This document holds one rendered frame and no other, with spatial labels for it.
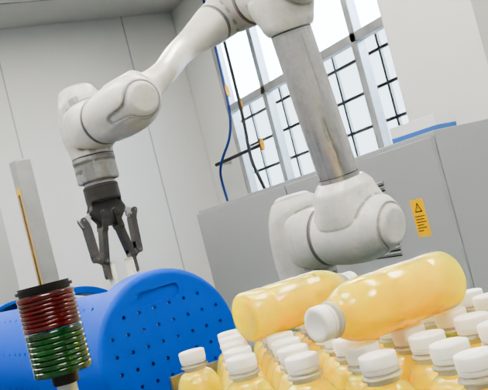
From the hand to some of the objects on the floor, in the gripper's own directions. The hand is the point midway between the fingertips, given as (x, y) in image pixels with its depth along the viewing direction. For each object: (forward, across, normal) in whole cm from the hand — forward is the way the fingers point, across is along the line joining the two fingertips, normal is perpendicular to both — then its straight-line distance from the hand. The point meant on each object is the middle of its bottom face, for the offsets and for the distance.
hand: (123, 276), depth 169 cm
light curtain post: (+123, -27, -119) cm, 173 cm away
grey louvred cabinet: (+124, -186, -145) cm, 267 cm away
